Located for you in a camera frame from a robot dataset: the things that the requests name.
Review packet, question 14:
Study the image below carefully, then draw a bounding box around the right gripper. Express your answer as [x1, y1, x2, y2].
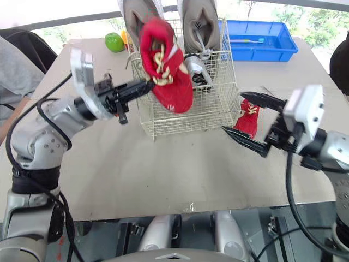
[221, 91, 297, 158]

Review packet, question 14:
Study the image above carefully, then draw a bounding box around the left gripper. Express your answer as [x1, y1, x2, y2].
[93, 73, 130, 126]

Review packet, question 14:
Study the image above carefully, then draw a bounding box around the small red shoe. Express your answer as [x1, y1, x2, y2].
[139, 17, 195, 114]
[233, 98, 260, 140]

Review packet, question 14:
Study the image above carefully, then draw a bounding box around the small white shoe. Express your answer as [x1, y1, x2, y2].
[182, 52, 215, 91]

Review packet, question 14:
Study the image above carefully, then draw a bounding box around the green toy apple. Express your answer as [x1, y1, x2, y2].
[104, 32, 127, 53]

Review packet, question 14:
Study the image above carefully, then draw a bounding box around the blue plastic bin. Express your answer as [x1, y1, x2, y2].
[218, 19, 299, 63]

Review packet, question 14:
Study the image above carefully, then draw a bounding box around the toothbrush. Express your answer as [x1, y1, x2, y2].
[230, 38, 265, 45]

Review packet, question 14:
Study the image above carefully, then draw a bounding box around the large beige shoe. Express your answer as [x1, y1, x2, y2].
[177, 0, 220, 60]
[117, 0, 178, 56]

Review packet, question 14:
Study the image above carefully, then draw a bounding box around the dark chair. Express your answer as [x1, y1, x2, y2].
[0, 29, 58, 75]

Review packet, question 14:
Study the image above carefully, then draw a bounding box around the robot body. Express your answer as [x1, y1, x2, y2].
[109, 211, 255, 262]

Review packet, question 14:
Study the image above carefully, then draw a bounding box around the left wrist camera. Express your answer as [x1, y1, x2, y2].
[70, 47, 115, 121]

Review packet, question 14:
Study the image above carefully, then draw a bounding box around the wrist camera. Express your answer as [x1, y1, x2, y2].
[70, 47, 115, 121]
[283, 84, 326, 155]

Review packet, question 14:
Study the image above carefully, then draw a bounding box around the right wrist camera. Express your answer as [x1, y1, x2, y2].
[283, 84, 326, 155]

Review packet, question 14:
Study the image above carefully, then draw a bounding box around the white wire basket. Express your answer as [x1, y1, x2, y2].
[130, 17, 242, 141]

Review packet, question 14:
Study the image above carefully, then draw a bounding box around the thin black cable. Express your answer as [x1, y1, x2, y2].
[253, 225, 339, 262]

